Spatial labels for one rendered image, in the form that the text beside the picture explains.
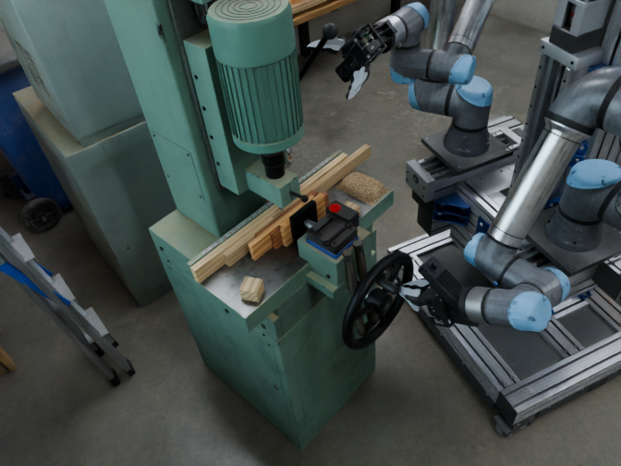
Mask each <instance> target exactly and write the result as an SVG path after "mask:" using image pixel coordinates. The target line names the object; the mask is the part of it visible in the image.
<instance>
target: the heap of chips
mask: <svg viewBox="0 0 621 466"><path fill-rule="evenodd" d="M335 187H336V188H338V189H340V190H342V191H344V192H345V193H347V194H349V195H351V196H353V197H355V198H357V199H359V200H361V201H363V202H365V203H367V204H369V205H371V206H373V205H374V204H375V203H376V202H377V201H379V200H380V199H381V198H382V197H383V196H384V195H385V194H386V193H387V192H388V191H389V190H390V189H388V188H386V187H384V185H383V184H382V183H381V182H380V181H378V180H376V179H374V178H371V177H369V176H367V175H364V174H362V173H360V172H352V173H350V174H349V175H347V176H346V177H345V178H344V179H343V180H342V181H341V182H340V183H339V184H338V185H336V186H335Z"/></svg>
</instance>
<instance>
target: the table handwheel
mask: <svg viewBox="0 0 621 466"><path fill-rule="evenodd" d="M393 264H396V265H395V267H394V269H393V271H392V273H391V275H390V276H389V277H388V279H387V280H388V281H390V282H392V283H393V282H394V280H395V278H396V276H397V274H398V272H399V270H400V269H401V267H402V265H403V268H404V271H403V277H402V281H401V284H400V286H402V285H403V284H406V283H408V282H411V281H412V279H413V273H414V264H413V261H412V259H411V257H410V256H409V255H408V254H407V253H406V252H403V251H395V252H392V253H390V254H388V255H386V256H385V257H384V258H383V259H382V260H380V261H379V262H378V263H377V264H376V265H375V266H374V267H373V268H372V269H371V270H370V271H369V272H368V274H367V275H366V276H365V277H364V278H363V279H362V281H361V282H360V281H357V282H358V287H357V289H356V291H355V292H354V294H353V296H352V298H351V300H350V302H349V304H348V306H347V310H346V313H345V316H344V320H343V324H342V338H343V341H344V343H345V345H346V346H347V347H348V348H349V349H351V350H362V349H364V348H366V347H368V346H370V344H372V343H373V342H374V341H375V340H376V339H378V338H379V337H380V336H381V335H382V334H383V333H384V331H385V330H386V329H387V328H388V326H389V325H390V324H392V322H393V321H394V319H395V318H396V316H397V314H398V313H399V311H400V309H401V307H402V305H403V304H404V302H405V299H404V298H403V297H402V296H401V295H400V294H399V292H398V293H397V294H396V297H395V299H394V301H393V298H392V295H390V294H388V291H386V290H385V289H384V288H383V289H380V288H375V289H372V288H371V287H372V286H373V284H374V283H375V282H376V280H377V279H378V278H379V277H380V276H381V275H382V274H383V273H384V272H385V271H386V270H387V269H388V268H389V267H390V266H392V265H393ZM363 300H365V301H366V304H367V306H365V307H364V308H363V309H361V310H360V311H359V308H360V305H361V304H362V302H363ZM370 311H374V312H376V313H378V314H379V316H380V322H379V324H378V325H377V326H376V327H374V328H373V330H372V331H371V332H370V333H368V334H367V335H366V336H364V337H362V338H359V339H355V338H353V327H354V323H355V321H357V320H358V319H360V317H362V316H363V315H364V314H366V313H368V312H370ZM386 312H387V313H386Z"/></svg>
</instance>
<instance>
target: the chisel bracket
mask: <svg viewBox="0 0 621 466"><path fill-rule="evenodd" d="M244 171H245V176H246V180H247V184H248V189H249V190H252V191H253V192H255V193H257V194H259V195H260V196H262V197H263V198H265V199H266V200H268V201H270V202H272V203H274V204H276V205H277V206H279V207H281V208H285V207H286V206H288V205H289V204H290V203H291V202H293V201H294V200H296V199H297V197H296V196H293V195H291V194H289V192H290V191H294V192H296V193H298V194H300V189H299V182H298V175H296V174H294V173H292V172H290V171H288V170H286V169H285V174H284V175H283V176H282V177H281V178H278V179H270V178H268V177H266V175H265V169H264V165H263V164H262V159H261V158H260V159H259V160H257V161H256V162H254V163H253V164H251V165H250V166H248V167H247V168H245V169H244Z"/></svg>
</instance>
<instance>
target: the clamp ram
mask: <svg viewBox="0 0 621 466"><path fill-rule="evenodd" d="M289 221H290V227H291V233H292V239H293V241H294V242H295V243H298V239H299V238H301V237H302V236H303V235H304V234H305V233H307V232H306V231H307V230H308V229H309V228H310V227H312V226H313V225H314V224H315V223H317V222H318V216H317V206H316V201H314V200H311V201H309V202H308V203H307V204H305V205H304V206H303V207H301V208H300V209H299V210H298V211H296V212H295V213H294V214H293V215H291V216H290V217H289Z"/></svg>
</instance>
